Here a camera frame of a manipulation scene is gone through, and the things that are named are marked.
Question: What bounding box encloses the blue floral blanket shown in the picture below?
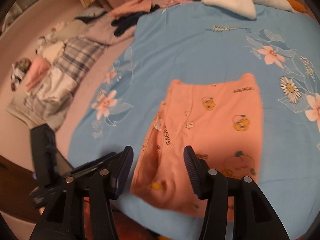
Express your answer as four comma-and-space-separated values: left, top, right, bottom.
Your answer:
68, 2, 319, 239

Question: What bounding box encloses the folded peach garment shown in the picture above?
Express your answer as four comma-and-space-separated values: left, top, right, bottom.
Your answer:
108, 0, 153, 18

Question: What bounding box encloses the dark patterned small cloth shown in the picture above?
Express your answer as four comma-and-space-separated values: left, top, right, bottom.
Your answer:
10, 58, 31, 92

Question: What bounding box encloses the orange cartoon print baby garment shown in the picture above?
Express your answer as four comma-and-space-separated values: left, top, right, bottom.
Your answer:
131, 73, 263, 218

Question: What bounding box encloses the pink bed sheet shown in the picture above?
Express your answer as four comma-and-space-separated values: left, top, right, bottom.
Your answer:
1, 0, 133, 171

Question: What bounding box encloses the plaid checked quilt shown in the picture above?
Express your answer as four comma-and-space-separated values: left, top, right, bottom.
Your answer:
23, 37, 106, 131

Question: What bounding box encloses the mauve pillow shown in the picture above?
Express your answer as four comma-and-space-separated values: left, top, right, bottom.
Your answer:
78, 0, 191, 46

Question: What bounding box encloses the pink folded cloth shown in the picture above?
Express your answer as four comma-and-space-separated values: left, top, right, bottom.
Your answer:
25, 55, 51, 92

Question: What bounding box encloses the dark navy folded garment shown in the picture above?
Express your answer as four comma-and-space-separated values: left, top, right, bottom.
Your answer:
111, 4, 160, 37

